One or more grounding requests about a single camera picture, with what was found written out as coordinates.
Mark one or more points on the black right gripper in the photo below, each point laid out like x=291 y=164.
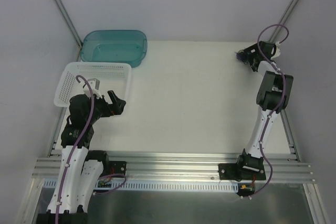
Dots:
x=250 y=57

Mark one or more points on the right aluminium frame post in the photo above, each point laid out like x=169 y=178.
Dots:
x=294 y=6

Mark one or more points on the teal translucent plastic tub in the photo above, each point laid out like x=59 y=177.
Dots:
x=115 y=46

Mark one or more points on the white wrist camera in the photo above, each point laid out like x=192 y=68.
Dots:
x=94 y=84
x=277 y=50

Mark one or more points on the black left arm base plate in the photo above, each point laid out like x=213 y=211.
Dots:
x=117 y=168

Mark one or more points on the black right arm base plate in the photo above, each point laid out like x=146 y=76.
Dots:
x=231 y=171

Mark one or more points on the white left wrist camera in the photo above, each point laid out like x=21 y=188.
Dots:
x=94 y=84

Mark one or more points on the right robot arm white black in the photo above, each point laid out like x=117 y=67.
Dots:
x=272 y=97

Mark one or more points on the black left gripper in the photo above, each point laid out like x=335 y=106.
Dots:
x=111 y=105

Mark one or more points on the white perforated plastic basket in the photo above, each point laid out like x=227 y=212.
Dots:
x=111 y=76

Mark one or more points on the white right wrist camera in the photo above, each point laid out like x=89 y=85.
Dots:
x=277 y=50

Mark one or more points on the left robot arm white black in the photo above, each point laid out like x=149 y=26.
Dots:
x=81 y=168

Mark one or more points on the left aluminium frame post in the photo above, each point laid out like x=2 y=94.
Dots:
x=61 y=8

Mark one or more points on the aluminium frame post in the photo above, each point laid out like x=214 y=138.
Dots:
x=294 y=6
x=61 y=8

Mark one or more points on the white slotted cable duct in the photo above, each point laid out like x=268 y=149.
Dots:
x=138 y=185

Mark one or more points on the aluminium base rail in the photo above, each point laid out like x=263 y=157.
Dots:
x=184 y=167

